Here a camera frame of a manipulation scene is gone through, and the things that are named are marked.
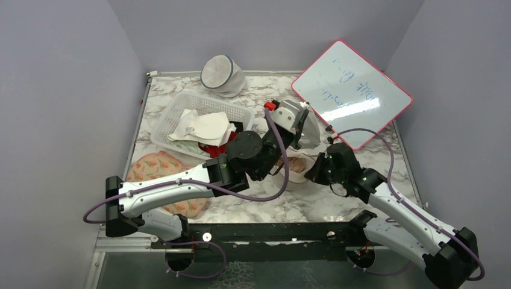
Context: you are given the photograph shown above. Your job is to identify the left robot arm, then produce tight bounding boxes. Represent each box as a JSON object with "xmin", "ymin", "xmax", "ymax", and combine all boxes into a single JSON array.
[{"xmin": 105, "ymin": 108, "xmax": 309, "ymax": 247}]

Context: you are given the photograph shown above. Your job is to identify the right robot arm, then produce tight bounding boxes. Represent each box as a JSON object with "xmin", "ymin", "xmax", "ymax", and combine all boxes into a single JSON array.
[{"xmin": 305, "ymin": 143, "xmax": 478, "ymax": 288}]

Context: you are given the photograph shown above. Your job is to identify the round mesh laundry bag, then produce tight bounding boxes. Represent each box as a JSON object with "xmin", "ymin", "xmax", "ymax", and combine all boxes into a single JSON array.
[{"xmin": 199, "ymin": 55, "xmax": 246, "ymax": 98}]

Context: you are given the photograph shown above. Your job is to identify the red cloth in basket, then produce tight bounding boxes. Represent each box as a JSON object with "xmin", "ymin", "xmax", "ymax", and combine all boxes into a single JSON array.
[{"xmin": 198, "ymin": 121, "xmax": 243, "ymax": 158}]

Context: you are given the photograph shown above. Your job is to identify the white cloth in basket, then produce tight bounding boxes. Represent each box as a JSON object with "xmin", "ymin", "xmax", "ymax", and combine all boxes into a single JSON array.
[{"xmin": 167, "ymin": 109, "xmax": 235, "ymax": 146}]

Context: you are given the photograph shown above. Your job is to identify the white plastic basket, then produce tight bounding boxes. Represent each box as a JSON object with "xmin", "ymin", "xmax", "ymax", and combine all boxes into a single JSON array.
[{"xmin": 150, "ymin": 92, "xmax": 254, "ymax": 160}]

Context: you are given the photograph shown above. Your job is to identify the pink framed whiteboard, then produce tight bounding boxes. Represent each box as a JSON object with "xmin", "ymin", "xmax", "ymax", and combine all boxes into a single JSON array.
[{"xmin": 291, "ymin": 40, "xmax": 413, "ymax": 150}]

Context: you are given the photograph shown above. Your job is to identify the floral orange cushion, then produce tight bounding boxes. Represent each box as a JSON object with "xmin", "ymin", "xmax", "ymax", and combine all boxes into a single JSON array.
[{"xmin": 125, "ymin": 151, "xmax": 207, "ymax": 219}]

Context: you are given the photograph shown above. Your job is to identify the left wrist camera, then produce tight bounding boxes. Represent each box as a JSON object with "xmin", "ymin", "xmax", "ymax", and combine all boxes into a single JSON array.
[{"xmin": 270, "ymin": 100, "xmax": 306, "ymax": 133}]

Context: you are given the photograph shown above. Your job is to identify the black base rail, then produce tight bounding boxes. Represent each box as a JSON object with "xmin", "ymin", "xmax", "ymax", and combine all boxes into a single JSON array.
[{"xmin": 145, "ymin": 210, "xmax": 377, "ymax": 265}]

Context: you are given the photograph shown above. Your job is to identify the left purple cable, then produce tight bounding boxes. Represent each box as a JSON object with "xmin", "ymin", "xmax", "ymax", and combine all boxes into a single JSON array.
[{"xmin": 83, "ymin": 107, "xmax": 291, "ymax": 225}]

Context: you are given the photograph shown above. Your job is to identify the purple cable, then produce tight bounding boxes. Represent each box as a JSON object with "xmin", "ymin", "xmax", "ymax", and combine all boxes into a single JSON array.
[
  {"xmin": 83, "ymin": 107, "xmax": 291, "ymax": 225},
  {"xmin": 329, "ymin": 128, "xmax": 486, "ymax": 282}
]

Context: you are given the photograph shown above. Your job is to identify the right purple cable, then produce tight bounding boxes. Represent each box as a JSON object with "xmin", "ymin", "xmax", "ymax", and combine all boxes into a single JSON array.
[{"xmin": 329, "ymin": 128, "xmax": 486, "ymax": 282}]

